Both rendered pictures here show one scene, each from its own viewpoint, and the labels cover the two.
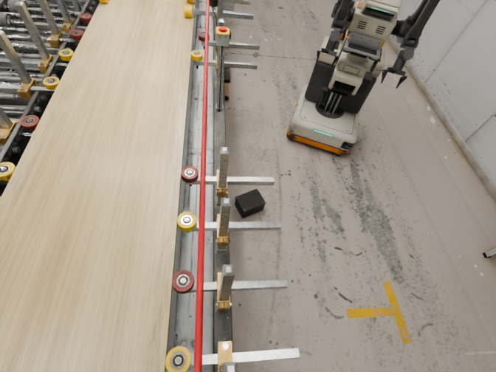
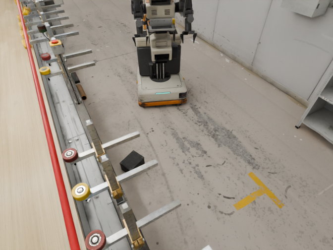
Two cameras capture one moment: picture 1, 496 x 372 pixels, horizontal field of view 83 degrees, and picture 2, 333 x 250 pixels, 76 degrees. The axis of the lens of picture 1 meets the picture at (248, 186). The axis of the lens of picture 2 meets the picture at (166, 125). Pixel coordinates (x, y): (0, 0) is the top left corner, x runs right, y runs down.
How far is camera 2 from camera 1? 0.13 m
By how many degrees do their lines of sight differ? 13
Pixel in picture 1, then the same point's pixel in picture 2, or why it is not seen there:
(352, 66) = (160, 41)
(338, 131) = (172, 88)
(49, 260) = not seen: outside the picture
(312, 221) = (183, 156)
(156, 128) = (28, 132)
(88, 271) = not seen: outside the picture
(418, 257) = (260, 147)
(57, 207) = not seen: outside the picture
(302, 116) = (143, 88)
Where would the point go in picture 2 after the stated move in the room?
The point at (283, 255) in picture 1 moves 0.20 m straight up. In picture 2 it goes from (173, 189) to (173, 178)
